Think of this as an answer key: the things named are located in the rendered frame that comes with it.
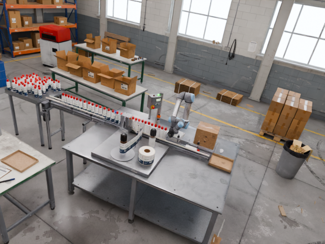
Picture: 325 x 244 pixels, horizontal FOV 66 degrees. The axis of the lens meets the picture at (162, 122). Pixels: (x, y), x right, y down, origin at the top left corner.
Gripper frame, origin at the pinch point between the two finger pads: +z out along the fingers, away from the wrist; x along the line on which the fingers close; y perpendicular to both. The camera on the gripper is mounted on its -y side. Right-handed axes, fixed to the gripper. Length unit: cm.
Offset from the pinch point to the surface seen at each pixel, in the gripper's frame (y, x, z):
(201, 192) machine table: 67, 68, -27
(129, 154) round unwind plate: 57, -22, 17
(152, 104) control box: 0, -46, -23
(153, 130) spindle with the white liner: 31.4, -20.3, -15.6
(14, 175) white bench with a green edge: 148, -96, 71
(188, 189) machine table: 70, 55, -19
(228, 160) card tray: -12, 82, -36
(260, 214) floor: -26, 184, 2
